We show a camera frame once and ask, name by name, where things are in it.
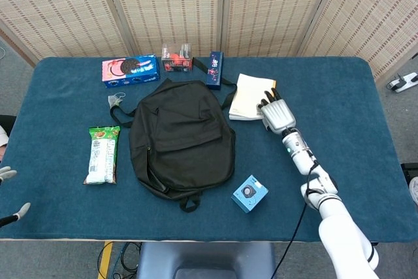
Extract black floor box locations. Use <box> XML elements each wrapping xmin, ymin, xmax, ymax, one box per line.
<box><xmin>400</xmin><ymin>163</ymin><xmax>418</xmax><ymax>206</ymax></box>

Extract clear box with red parts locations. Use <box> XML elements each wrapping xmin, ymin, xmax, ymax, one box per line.
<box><xmin>161</xmin><ymin>42</ymin><xmax>193</xmax><ymax>73</ymax></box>

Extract green white snack bag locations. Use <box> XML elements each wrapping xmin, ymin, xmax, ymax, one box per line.
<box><xmin>83</xmin><ymin>125</ymin><xmax>121</xmax><ymax>186</ymax></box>

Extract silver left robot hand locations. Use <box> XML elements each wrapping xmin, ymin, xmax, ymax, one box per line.
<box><xmin>0</xmin><ymin>166</ymin><xmax>32</xmax><ymax>228</ymax></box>

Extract black fabric backpack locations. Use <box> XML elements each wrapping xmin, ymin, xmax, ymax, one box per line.
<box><xmin>110</xmin><ymin>57</ymin><xmax>238</xmax><ymax>214</ymax></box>

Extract light blue speaker box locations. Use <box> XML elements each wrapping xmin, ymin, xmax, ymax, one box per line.
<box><xmin>231</xmin><ymin>174</ymin><xmax>270</xmax><ymax>214</ymax></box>

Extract black floor cables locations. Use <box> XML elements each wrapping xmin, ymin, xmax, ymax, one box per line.
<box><xmin>97</xmin><ymin>242</ymin><xmax>143</xmax><ymax>279</ymax></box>

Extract woven bamboo screen panel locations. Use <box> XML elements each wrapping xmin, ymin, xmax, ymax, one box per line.
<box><xmin>0</xmin><ymin>0</ymin><xmax>138</xmax><ymax>67</ymax></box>
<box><xmin>298</xmin><ymin>0</ymin><xmax>418</xmax><ymax>80</ymax></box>
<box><xmin>99</xmin><ymin>0</ymin><xmax>229</xmax><ymax>59</ymax></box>
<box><xmin>221</xmin><ymin>0</ymin><xmax>347</xmax><ymax>58</ymax></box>

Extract cream notebook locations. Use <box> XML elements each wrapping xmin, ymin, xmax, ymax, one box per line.
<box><xmin>228</xmin><ymin>73</ymin><xmax>278</xmax><ymax>122</ymax></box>

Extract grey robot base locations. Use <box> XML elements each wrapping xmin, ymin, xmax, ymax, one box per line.
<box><xmin>136</xmin><ymin>242</ymin><xmax>277</xmax><ymax>279</ymax></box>

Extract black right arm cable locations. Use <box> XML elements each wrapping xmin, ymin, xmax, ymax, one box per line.
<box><xmin>270</xmin><ymin>157</ymin><xmax>319</xmax><ymax>279</ymax></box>

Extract blue tablecloth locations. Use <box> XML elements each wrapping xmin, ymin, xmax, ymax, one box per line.
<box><xmin>0</xmin><ymin>56</ymin><xmax>418</xmax><ymax>243</ymax></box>

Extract small clear packet with string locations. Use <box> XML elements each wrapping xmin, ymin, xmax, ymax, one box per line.
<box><xmin>106</xmin><ymin>92</ymin><xmax>127</xmax><ymax>108</ymax></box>

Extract blue cookie box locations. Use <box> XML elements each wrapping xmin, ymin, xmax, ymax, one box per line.
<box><xmin>101</xmin><ymin>54</ymin><xmax>161</xmax><ymax>89</ymax></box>

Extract dark blue slim box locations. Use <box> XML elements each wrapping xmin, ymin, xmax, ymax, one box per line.
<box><xmin>206</xmin><ymin>50</ymin><xmax>225</xmax><ymax>91</ymax></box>

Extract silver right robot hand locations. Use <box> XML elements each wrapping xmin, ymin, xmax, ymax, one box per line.
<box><xmin>256</xmin><ymin>86</ymin><xmax>297</xmax><ymax>135</ymax></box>

